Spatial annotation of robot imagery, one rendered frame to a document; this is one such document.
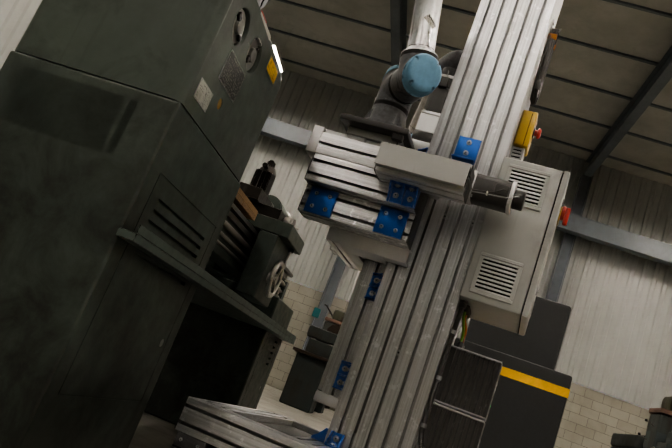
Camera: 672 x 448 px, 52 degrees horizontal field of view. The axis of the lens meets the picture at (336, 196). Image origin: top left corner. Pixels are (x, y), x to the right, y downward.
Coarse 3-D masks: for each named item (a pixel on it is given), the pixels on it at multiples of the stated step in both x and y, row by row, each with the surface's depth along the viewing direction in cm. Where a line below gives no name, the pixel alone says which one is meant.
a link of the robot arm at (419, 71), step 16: (416, 0) 216; (432, 0) 213; (416, 16) 214; (432, 16) 212; (416, 32) 212; (432, 32) 212; (416, 48) 208; (432, 48) 212; (400, 64) 211; (416, 64) 205; (432, 64) 207; (400, 80) 209; (416, 80) 205; (432, 80) 207; (400, 96) 214; (416, 96) 210
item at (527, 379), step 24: (552, 312) 684; (480, 336) 691; (504, 336) 686; (528, 336) 681; (552, 336) 676; (504, 360) 640; (528, 360) 673; (552, 360) 668; (504, 384) 633; (528, 384) 628; (552, 384) 623; (504, 408) 626; (528, 408) 621; (552, 408) 617; (504, 432) 619; (528, 432) 614; (552, 432) 610
